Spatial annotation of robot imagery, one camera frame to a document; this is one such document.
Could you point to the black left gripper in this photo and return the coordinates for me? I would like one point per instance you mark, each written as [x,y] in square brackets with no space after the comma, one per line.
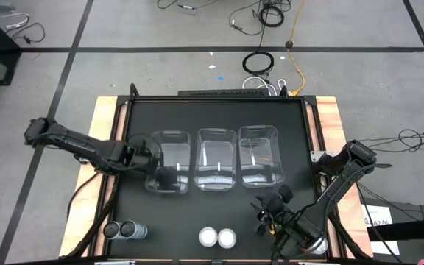
[140,158]

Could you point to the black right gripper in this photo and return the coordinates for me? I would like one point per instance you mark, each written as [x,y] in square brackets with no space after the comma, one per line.
[293,230]

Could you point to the raspberry lime soda can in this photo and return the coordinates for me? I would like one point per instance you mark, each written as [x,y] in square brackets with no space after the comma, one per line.
[322,248]

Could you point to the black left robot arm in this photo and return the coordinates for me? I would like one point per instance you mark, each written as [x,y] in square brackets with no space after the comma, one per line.
[76,144]

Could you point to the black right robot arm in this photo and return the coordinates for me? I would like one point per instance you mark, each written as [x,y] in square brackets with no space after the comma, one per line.
[339,184]

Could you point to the clear plastic bin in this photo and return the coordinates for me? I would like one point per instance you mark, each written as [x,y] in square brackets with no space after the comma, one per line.
[175,154]
[215,158]
[260,154]

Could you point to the wooden table side board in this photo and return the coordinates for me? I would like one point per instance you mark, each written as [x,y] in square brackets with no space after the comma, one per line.
[101,121]
[328,121]

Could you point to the black perforated box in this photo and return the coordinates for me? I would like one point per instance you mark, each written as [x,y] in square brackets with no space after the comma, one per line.
[219,92]

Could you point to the black case with paper labels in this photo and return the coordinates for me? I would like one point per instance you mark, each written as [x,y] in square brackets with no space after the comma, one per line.
[410,224]

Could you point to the silver metal bracket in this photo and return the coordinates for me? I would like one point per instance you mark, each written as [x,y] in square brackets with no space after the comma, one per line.
[317,155]

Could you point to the black table frame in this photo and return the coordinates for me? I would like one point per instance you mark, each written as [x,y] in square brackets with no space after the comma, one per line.
[215,98]

